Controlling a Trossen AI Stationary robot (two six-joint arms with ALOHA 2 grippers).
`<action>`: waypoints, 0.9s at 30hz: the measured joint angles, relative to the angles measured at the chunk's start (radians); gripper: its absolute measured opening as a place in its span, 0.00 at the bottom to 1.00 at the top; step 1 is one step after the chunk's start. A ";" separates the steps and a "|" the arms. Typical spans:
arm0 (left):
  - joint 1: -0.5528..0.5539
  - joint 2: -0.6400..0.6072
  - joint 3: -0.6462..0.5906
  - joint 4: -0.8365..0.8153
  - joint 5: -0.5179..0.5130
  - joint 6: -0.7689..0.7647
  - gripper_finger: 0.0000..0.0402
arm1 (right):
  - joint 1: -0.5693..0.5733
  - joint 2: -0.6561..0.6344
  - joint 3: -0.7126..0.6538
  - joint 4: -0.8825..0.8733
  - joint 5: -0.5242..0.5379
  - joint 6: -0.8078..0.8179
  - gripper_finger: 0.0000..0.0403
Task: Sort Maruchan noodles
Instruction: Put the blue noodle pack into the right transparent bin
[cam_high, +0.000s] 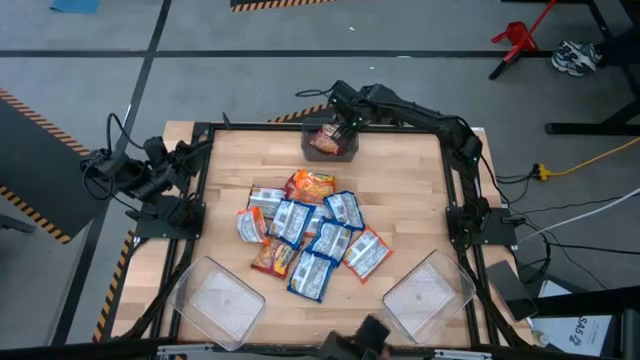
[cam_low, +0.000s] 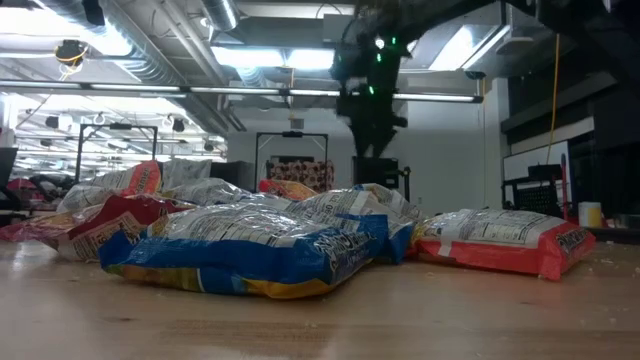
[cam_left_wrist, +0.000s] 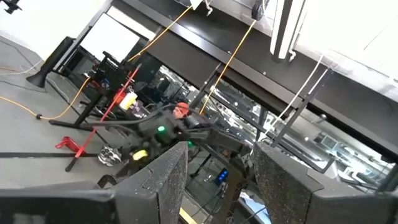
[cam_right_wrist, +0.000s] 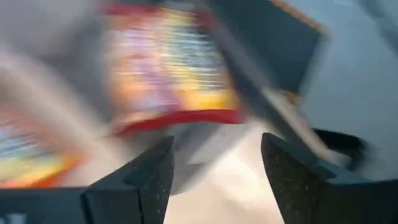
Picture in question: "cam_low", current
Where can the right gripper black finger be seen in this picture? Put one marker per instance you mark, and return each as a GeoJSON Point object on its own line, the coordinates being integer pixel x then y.
{"type": "Point", "coordinates": [372, 148]}

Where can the silver-backed noodle pack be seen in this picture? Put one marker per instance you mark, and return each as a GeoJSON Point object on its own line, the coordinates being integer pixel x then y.
{"type": "Point", "coordinates": [395, 199]}
{"type": "Point", "coordinates": [210, 192]}

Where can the blue noodle pack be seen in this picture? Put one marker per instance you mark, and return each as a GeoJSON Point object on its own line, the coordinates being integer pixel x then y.
{"type": "Point", "coordinates": [240, 255]}
{"type": "Point", "coordinates": [345, 205]}

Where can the small orange noodle pack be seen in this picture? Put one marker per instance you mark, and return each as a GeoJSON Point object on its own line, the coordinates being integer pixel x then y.
{"type": "Point", "coordinates": [285, 189]}

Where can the red noodle pack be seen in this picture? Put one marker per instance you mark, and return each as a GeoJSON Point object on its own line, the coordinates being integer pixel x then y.
{"type": "Point", "coordinates": [115, 212]}

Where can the pink noodle pack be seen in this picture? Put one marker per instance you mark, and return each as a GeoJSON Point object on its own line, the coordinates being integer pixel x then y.
{"type": "Point", "coordinates": [30, 229]}

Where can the black monitor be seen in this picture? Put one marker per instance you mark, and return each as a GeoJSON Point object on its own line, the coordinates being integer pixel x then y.
{"type": "Point", "coordinates": [375, 172]}

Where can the small hanging grey box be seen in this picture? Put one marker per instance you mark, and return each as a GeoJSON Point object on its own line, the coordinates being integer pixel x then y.
{"type": "Point", "coordinates": [297, 124]}

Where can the red and white patterned cloth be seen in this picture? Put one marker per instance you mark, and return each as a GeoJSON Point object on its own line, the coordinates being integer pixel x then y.
{"type": "Point", "coordinates": [300, 172]}

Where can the grey ceiling junction box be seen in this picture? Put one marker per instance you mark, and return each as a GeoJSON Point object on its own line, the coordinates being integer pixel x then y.
{"type": "Point", "coordinates": [334, 30]}

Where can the slanted ceiling light fixture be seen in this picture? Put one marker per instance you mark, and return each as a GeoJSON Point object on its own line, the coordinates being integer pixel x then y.
{"type": "Point", "coordinates": [455, 50]}

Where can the bright ceiling light panel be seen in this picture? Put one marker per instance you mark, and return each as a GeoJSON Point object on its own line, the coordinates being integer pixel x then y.
{"type": "Point", "coordinates": [250, 57]}

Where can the black cabinet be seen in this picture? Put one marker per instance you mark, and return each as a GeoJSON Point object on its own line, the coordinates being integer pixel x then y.
{"type": "Point", "coordinates": [232, 172]}

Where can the long LED light bar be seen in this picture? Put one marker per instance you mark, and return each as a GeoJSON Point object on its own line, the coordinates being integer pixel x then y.
{"type": "Point", "coordinates": [225, 90]}

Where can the black mesh cart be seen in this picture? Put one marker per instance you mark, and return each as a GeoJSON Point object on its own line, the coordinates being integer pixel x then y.
{"type": "Point", "coordinates": [537, 200]}

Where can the white floral cloth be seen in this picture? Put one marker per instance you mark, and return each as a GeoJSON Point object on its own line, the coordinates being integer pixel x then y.
{"type": "Point", "coordinates": [185, 172]}

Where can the white and yellow cylinder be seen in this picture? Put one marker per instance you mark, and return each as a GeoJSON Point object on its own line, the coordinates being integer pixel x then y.
{"type": "Point", "coordinates": [590, 215]}

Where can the black round ceiling device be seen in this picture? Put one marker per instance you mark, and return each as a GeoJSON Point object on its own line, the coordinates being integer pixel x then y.
{"type": "Point", "coordinates": [70, 51]}

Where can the black frame stand, patterned cloth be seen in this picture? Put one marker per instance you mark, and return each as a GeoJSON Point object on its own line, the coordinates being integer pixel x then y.
{"type": "Point", "coordinates": [292, 134]}

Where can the black security camera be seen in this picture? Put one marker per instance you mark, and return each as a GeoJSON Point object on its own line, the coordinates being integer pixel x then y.
{"type": "Point", "coordinates": [475, 75]}

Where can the silver spiral air duct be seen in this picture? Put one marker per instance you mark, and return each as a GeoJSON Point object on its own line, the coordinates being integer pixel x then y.
{"type": "Point", "coordinates": [220, 12]}

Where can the black frame stand with camera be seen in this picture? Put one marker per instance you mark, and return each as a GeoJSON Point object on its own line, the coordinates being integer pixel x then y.
{"type": "Point", "coordinates": [120, 126]}

